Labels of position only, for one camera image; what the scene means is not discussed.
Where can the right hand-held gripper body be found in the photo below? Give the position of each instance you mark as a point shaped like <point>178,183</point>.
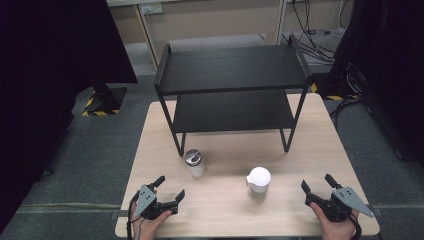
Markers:
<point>346,200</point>

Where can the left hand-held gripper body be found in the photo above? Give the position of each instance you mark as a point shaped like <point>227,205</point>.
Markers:
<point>146,200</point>

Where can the glass shaker with silver lid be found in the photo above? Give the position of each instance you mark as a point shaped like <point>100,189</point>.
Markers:
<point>196,168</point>

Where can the jar with white lid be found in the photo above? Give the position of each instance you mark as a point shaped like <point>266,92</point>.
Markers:
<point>259,178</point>

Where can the black two-tier metal rack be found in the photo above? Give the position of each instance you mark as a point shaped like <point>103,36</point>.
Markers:
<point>233,66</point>

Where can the person's left hand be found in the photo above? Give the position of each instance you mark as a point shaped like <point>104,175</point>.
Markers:
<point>150,228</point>

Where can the person's right hand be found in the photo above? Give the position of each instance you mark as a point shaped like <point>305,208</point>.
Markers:
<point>333,230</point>

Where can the stand base with striped tape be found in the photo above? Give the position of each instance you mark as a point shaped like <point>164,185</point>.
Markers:
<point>103,103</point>
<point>336,90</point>

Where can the white partition post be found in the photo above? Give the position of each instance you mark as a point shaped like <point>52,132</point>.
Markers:
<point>281,20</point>

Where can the white wall plate yellow label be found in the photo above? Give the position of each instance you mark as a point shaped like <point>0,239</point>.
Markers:
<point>151,8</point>

